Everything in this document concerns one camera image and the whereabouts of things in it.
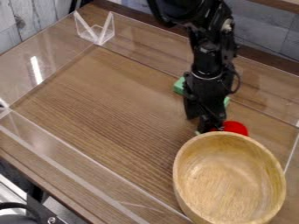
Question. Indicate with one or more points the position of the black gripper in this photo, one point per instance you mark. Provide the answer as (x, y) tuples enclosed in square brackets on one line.
[(203, 99)]

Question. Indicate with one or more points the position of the red plush fruit green leaves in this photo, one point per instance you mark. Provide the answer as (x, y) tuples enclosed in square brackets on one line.
[(235, 127)]

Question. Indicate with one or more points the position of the green rectangular block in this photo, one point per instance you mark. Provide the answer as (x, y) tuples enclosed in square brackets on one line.
[(177, 89)]

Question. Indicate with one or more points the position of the wooden bowl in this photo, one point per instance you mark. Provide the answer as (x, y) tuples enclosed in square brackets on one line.
[(228, 180)]

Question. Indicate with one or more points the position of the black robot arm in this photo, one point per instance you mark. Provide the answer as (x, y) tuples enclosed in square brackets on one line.
[(208, 22)]

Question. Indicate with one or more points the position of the clear acrylic enclosure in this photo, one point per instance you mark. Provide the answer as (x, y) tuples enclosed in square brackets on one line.
[(92, 123)]

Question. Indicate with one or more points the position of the black metal bracket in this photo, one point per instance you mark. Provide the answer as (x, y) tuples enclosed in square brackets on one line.
[(45, 216)]

